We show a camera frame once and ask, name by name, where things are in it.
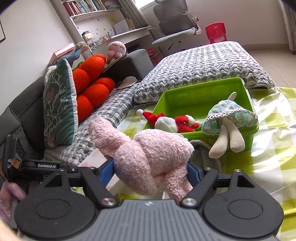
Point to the white santa plush toy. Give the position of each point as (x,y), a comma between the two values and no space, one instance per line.
(179,124)

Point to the red plastic child chair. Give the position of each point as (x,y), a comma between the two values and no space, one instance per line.
(216,32)

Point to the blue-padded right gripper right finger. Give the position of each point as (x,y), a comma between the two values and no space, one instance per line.
(202,181)

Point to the gloved left hand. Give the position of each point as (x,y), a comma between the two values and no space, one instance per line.
(9,190)

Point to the white paper piece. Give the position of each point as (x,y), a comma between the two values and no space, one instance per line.
(128,82)

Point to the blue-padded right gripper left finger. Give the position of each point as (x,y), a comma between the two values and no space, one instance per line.
(95,182)

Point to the pink fluffy bunny plush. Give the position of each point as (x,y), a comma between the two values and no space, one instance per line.
(152,160)

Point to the white bookshelf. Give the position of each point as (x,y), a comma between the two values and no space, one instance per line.
(99,23)

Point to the grey office chair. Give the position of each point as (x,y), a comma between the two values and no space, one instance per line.
(176,22)

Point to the orange carrot plush pillow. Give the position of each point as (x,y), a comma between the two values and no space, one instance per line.
(92,89)

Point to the grey towel cloth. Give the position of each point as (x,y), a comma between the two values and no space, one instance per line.
(200,156)

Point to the small pink plush on armrest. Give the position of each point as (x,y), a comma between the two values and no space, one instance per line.
(115,50)

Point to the beige bunny doll with dress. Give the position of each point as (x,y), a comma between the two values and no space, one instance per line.
(224,120)

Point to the grey quilted cushion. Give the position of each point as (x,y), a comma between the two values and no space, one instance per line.
(202,64)

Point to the yellow checkered tablecloth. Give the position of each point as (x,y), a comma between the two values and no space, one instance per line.
(271,160)

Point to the green plastic bin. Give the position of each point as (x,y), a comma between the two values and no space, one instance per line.
(197,100)

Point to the blue plush doll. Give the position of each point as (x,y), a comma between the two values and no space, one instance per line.
(80,48)

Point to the green patterned throw pillow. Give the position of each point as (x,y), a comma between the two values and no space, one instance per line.
(60,106)

